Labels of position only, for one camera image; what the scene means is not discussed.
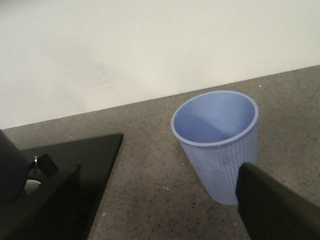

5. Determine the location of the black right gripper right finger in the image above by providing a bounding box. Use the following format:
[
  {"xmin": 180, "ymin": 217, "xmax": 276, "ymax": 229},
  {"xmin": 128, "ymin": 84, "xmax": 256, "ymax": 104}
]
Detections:
[{"xmin": 235, "ymin": 162, "xmax": 320, "ymax": 240}]

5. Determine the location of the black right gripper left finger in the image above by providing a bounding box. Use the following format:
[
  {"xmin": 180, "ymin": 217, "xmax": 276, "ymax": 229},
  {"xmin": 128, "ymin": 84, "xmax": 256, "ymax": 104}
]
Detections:
[{"xmin": 0, "ymin": 165, "xmax": 81, "ymax": 240}]

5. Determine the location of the light blue ribbed cup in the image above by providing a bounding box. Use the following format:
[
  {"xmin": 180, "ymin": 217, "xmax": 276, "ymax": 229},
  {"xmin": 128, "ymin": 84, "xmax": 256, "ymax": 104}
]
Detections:
[{"xmin": 171, "ymin": 90, "xmax": 259, "ymax": 206}]

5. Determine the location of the dark blue pot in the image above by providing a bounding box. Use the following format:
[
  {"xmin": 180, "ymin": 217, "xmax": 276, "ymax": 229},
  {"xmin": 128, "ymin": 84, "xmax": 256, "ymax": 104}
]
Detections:
[{"xmin": 0, "ymin": 131, "xmax": 29, "ymax": 207}]

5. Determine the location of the black glass gas stove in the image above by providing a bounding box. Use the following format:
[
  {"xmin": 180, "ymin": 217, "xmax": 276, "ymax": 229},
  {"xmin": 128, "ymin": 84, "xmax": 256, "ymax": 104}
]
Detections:
[{"xmin": 0, "ymin": 132, "xmax": 124, "ymax": 240}]

